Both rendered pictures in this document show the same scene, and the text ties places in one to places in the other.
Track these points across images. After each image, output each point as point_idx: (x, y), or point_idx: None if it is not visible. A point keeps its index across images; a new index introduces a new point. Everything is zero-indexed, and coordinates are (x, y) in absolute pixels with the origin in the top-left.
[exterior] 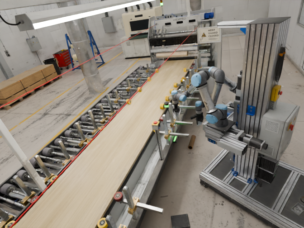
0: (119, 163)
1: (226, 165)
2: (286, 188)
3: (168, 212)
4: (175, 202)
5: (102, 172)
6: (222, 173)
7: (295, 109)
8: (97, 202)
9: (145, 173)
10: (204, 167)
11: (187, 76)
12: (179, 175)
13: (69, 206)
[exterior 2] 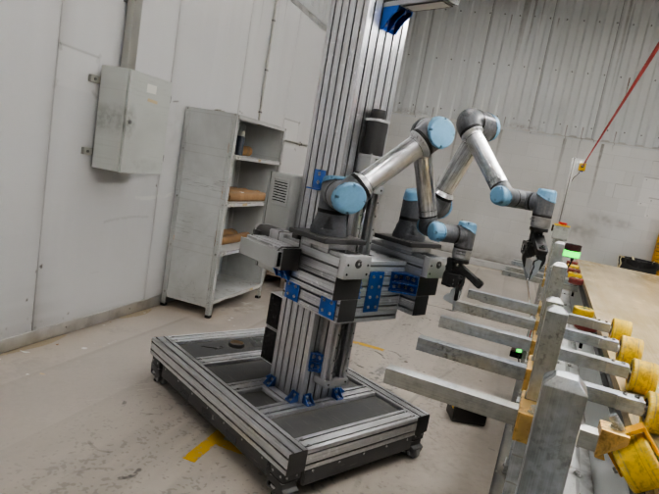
0: (618, 296)
1: (346, 414)
2: (252, 355)
3: (495, 438)
4: (483, 447)
5: (638, 297)
6: (367, 405)
7: (284, 172)
8: (602, 282)
9: (567, 345)
10: (399, 490)
11: (554, 297)
12: (483, 493)
13: (643, 289)
